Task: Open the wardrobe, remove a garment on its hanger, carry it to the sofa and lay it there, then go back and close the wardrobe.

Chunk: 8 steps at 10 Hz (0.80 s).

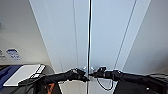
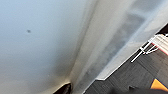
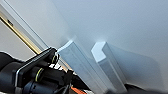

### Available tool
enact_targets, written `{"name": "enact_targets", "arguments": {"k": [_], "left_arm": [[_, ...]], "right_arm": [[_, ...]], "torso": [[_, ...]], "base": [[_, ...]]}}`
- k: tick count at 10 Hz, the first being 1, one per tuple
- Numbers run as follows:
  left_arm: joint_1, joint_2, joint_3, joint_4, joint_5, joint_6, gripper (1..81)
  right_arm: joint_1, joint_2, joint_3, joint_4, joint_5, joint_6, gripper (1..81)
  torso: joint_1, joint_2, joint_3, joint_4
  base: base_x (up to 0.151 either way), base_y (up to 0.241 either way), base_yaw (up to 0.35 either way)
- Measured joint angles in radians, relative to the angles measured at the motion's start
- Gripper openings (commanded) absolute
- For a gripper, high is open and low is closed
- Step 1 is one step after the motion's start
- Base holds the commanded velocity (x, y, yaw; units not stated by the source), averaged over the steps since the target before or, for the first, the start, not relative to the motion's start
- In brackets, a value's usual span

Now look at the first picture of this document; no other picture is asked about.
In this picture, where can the white wardrobe door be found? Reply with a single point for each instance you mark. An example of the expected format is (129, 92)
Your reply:
(60, 33)
(113, 33)

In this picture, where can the white wardrobe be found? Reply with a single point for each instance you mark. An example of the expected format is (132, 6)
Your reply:
(110, 26)

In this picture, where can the orange folding table frame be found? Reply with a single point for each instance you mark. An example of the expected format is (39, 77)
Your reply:
(50, 88)

